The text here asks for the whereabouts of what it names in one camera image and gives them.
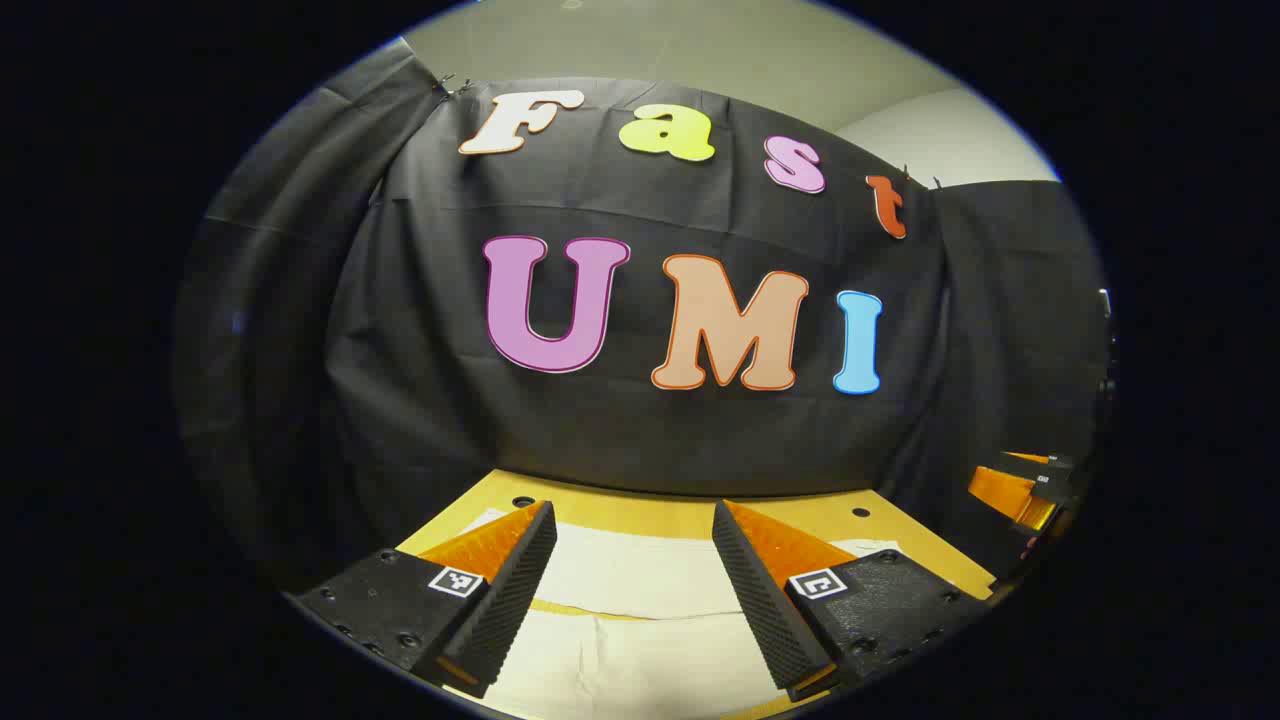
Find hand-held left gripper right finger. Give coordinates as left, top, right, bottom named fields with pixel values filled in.
left=711, top=500, right=993, bottom=703

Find white jeans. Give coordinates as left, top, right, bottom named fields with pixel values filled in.
left=450, top=508, right=906, bottom=720

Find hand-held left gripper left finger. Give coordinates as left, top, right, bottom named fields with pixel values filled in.
left=288, top=500, right=559, bottom=699

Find black backdrop cloth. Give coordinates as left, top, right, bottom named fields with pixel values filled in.
left=172, top=38, right=1113, bottom=591

